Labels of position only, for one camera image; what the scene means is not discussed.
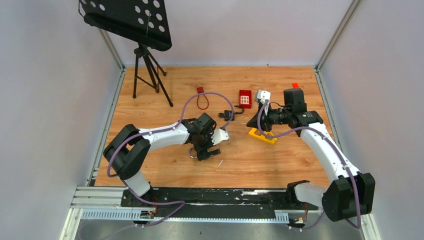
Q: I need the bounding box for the yellow triangular plastic piece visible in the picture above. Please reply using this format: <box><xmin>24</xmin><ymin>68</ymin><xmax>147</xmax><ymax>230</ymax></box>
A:
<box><xmin>248</xmin><ymin>128</ymin><xmax>278</xmax><ymax>145</ymax></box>

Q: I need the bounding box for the brass padlock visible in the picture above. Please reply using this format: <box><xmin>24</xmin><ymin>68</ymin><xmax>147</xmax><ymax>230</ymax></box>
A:
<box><xmin>188</xmin><ymin>147</ymin><xmax>198</xmax><ymax>159</ymax></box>

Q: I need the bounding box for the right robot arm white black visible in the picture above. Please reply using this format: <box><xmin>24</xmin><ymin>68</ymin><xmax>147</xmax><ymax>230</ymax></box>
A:
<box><xmin>246</xmin><ymin>88</ymin><xmax>376</xmax><ymax>229</ymax></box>

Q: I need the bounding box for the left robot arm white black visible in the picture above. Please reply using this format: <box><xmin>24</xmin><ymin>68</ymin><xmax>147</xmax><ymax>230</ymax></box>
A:
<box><xmin>103</xmin><ymin>113</ymin><xmax>230</xmax><ymax>207</ymax></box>

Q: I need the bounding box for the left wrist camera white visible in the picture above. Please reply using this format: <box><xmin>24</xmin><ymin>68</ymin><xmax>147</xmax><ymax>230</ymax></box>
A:
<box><xmin>211</xmin><ymin>128</ymin><xmax>230</xmax><ymax>146</ymax></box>

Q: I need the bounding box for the red cable lock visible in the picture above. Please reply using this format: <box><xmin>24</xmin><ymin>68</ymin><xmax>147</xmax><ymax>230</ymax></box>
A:
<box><xmin>196</xmin><ymin>86</ymin><xmax>210</xmax><ymax>110</ymax></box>

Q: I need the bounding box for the red toy brick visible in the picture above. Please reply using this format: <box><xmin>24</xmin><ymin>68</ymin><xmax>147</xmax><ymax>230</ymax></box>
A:
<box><xmin>238</xmin><ymin>89</ymin><xmax>252</xmax><ymax>109</ymax></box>

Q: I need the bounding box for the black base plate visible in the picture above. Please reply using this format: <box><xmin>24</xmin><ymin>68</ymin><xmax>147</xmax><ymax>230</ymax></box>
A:
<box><xmin>120</xmin><ymin>187</ymin><xmax>318</xmax><ymax>219</ymax></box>

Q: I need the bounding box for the purple cable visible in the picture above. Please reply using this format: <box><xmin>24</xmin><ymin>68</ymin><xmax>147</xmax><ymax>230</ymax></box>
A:
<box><xmin>76</xmin><ymin>92</ymin><xmax>235</xmax><ymax>233</ymax></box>
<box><xmin>256</xmin><ymin>100</ymin><xmax>363</xmax><ymax>232</ymax></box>

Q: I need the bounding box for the black music stand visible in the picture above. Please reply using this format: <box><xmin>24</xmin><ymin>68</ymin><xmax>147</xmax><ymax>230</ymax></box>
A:
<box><xmin>78</xmin><ymin>0</ymin><xmax>174</xmax><ymax>107</ymax></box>

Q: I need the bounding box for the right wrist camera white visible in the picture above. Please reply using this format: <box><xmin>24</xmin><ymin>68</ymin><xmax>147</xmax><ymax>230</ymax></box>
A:
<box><xmin>254</xmin><ymin>89</ymin><xmax>271</xmax><ymax>104</ymax></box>

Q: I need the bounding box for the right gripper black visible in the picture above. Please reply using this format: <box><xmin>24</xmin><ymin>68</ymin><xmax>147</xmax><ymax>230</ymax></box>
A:
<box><xmin>246</xmin><ymin>103</ymin><xmax>291</xmax><ymax>133</ymax></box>

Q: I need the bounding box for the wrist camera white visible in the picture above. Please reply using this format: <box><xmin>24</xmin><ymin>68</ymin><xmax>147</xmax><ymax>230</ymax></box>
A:
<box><xmin>211</xmin><ymin>128</ymin><xmax>230</xmax><ymax>146</ymax></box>
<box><xmin>254</xmin><ymin>89</ymin><xmax>271</xmax><ymax>104</ymax></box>

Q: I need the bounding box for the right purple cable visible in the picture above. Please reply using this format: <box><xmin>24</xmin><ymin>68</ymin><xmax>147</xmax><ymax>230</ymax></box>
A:
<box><xmin>256</xmin><ymin>100</ymin><xmax>363</xmax><ymax>232</ymax></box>

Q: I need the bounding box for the slotted cable duct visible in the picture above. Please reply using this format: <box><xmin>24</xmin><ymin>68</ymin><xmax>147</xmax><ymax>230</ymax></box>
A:
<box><xmin>81</xmin><ymin>209</ymin><xmax>290</xmax><ymax>223</ymax></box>

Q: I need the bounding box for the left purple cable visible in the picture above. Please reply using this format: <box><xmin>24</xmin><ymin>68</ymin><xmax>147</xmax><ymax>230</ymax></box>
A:
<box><xmin>76</xmin><ymin>92</ymin><xmax>235</xmax><ymax>233</ymax></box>

